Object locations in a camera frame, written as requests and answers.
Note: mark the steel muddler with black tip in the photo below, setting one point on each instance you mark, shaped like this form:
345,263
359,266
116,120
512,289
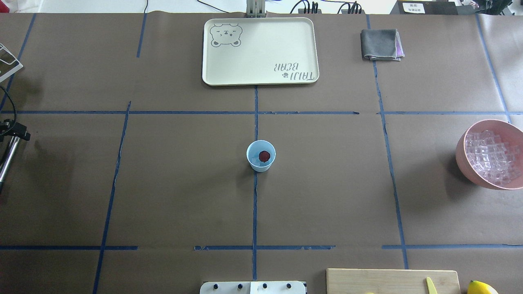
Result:
7,158

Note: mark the folded grey cloth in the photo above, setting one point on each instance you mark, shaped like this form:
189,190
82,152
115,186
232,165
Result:
381,44

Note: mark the wire cup rack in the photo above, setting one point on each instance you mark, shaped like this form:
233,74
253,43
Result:
9,64

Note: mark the yellow lemon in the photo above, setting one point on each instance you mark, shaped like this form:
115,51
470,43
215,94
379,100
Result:
478,287

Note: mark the red strawberry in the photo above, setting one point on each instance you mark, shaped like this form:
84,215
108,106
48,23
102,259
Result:
264,156

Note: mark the pink plastic bowl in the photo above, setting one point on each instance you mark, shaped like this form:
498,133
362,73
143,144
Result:
509,133

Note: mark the yellow plastic knife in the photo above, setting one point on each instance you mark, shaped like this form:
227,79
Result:
430,286

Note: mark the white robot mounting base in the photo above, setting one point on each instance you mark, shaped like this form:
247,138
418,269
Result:
253,287

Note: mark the pile of clear ice cubes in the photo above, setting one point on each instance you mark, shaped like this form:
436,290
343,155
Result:
494,159

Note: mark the light blue plastic cup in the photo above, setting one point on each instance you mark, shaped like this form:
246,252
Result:
253,151

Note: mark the cream bear serving tray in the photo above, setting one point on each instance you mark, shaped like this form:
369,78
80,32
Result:
259,51

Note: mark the wooden cutting board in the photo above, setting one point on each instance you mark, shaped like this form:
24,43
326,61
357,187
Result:
390,281

